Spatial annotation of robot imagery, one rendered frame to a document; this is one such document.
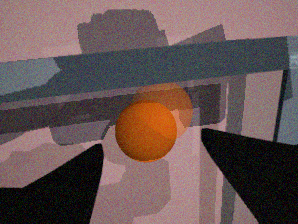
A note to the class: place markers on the see-through orange ball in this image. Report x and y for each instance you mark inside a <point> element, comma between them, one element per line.
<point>166,108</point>

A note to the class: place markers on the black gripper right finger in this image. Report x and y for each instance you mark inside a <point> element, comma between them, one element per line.
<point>263,173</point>

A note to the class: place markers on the low clear corner walls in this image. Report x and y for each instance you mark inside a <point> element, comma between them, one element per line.
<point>252,112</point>

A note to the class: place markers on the brown ball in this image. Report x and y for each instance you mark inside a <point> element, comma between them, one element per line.
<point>139,141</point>

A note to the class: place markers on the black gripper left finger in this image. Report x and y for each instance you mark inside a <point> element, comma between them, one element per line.
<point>66,195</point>

